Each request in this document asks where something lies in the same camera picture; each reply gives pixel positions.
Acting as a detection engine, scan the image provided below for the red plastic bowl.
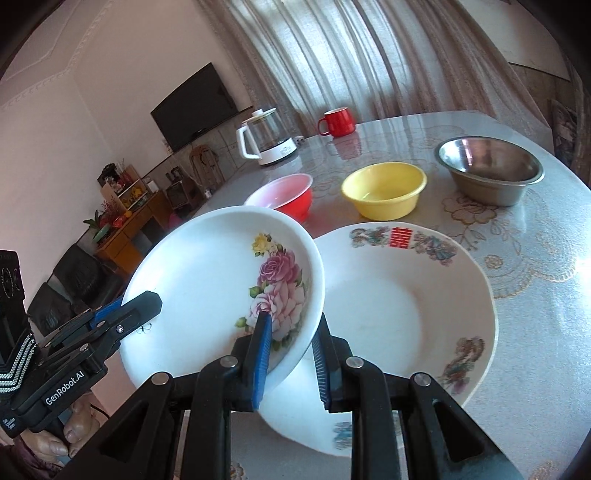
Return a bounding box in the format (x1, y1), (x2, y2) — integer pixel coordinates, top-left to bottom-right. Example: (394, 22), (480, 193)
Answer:
(243, 174), (315, 227)

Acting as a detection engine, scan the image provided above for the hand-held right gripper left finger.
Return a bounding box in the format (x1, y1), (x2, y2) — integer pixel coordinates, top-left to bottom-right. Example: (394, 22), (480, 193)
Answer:
(69, 311), (274, 480)

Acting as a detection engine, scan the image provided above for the wide beige lace curtain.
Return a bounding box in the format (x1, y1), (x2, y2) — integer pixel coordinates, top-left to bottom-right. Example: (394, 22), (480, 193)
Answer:
(198, 0), (555, 139)

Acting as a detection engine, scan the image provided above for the wooden chair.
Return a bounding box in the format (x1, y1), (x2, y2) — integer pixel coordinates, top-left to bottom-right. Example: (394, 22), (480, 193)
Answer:
(191, 144), (219, 195)

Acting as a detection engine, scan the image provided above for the wooden cabinet with clutter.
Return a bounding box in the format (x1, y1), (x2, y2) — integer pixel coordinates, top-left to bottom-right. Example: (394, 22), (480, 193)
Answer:
(95, 189), (174, 273)

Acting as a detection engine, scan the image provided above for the person's left hand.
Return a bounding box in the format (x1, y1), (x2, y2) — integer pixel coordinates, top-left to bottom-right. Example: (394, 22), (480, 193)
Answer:
(25, 392), (112, 476)

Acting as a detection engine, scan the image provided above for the black portable speaker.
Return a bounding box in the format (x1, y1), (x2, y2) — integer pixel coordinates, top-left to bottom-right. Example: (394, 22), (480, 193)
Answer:
(166, 180), (191, 209)

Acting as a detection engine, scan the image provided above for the yellow plastic bowl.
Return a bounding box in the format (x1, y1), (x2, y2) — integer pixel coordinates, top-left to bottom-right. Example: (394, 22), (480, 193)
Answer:
(341, 161), (428, 221)

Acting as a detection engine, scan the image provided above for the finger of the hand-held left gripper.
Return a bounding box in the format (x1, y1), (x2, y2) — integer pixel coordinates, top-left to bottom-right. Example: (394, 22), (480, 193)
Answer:
(88, 291), (164, 361)
(44, 298), (123, 350)

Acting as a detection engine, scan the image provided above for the stainless steel bowl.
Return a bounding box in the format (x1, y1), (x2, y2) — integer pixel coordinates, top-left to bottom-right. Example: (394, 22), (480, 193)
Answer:
(435, 137), (546, 207)

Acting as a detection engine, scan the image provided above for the black leather chair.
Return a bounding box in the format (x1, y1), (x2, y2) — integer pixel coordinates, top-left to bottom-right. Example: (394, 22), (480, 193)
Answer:
(25, 281), (89, 343)
(51, 242), (126, 302)

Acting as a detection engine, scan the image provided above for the patterned fabric bundle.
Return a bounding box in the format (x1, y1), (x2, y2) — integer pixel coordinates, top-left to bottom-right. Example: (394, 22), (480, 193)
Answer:
(549, 98), (583, 172)

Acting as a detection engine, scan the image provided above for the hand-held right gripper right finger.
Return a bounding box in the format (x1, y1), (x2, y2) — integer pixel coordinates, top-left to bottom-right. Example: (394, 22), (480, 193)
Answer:
(311, 314), (522, 480)

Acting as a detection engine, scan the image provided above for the red mug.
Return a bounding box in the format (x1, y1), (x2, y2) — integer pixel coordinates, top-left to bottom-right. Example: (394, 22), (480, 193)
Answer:
(317, 107), (356, 138)

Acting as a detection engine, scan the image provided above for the white glass electric kettle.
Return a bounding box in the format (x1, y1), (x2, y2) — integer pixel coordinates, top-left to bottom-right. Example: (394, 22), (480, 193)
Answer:
(235, 107), (298, 167)

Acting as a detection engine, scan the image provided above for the cluttered desktop shelf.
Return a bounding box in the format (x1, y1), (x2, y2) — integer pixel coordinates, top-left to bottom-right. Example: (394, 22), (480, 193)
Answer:
(98, 162), (145, 209)

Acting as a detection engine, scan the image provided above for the white plate with dragon print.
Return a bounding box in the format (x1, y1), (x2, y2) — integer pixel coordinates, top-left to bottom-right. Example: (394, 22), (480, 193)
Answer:
(259, 222), (498, 459)

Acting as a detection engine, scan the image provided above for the small white rose plate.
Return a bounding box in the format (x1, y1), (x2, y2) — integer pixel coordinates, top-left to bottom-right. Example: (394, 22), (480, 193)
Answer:
(119, 206), (326, 393)

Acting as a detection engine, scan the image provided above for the black flat television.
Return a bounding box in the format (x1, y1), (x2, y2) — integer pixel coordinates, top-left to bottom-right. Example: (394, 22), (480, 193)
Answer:
(150, 63), (241, 153)

